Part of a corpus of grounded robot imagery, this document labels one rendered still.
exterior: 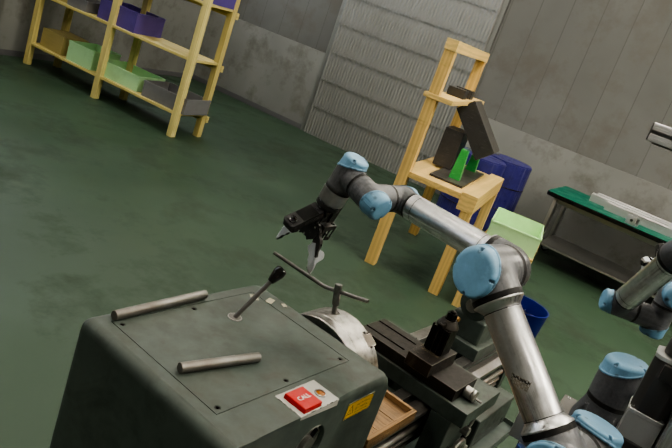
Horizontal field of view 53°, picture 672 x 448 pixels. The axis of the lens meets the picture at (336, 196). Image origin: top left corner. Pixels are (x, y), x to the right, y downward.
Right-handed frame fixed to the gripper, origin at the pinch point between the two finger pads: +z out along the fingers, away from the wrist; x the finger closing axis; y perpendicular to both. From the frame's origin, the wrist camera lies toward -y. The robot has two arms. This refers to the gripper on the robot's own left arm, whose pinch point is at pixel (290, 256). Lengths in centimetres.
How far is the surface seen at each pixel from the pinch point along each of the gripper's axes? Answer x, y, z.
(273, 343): -23.9, -27.9, 2.6
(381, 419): -42, 32, 36
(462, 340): -30, 112, 35
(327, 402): -45, -34, -3
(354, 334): -27.5, 4.7, 5.0
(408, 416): -46, 40, 33
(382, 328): -13, 69, 35
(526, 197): 151, 760, 126
